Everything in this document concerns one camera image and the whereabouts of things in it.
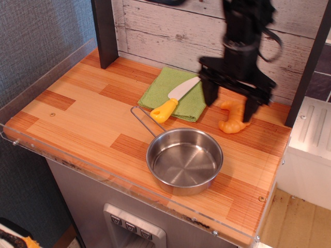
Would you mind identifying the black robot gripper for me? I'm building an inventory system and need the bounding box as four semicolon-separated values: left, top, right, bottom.
199;41;276;122

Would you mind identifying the orange plastic toy croissant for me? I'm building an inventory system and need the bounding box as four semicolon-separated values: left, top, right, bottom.
218;100;251;134

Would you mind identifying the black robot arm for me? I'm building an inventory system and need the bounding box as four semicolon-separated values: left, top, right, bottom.
199;1;280;122

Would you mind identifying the green cloth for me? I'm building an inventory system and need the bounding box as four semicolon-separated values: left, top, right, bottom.
138;67;206;123

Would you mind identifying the stainless steel saucepan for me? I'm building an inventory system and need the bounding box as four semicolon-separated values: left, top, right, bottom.
130;106;224;196

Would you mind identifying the white ribbed side cabinet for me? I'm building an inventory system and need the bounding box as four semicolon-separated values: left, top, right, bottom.
276;97;330;209

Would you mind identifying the silver dispenser button panel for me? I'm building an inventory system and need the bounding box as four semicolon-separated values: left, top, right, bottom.
103;203;167;247

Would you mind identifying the silver toy fridge cabinet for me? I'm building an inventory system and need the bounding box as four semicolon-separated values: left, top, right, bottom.
47;160;234;247

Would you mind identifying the orange object bottom left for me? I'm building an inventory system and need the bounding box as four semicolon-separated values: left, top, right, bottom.
21;237;40;248

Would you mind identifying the dark right shelf post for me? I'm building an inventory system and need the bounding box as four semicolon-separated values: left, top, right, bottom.
285;1;330;128

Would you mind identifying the dark shelf post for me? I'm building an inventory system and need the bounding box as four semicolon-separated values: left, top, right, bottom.
285;1;330;128
91;0;118;69

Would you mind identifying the yellow handled toy knife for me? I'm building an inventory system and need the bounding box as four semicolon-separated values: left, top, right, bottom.
150;76;200;123

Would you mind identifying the dark left shelf post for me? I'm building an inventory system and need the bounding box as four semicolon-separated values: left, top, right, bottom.
91;0;118;69

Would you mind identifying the clear acrylic guard rail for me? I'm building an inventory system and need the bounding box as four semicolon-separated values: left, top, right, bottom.
4;50;290;247

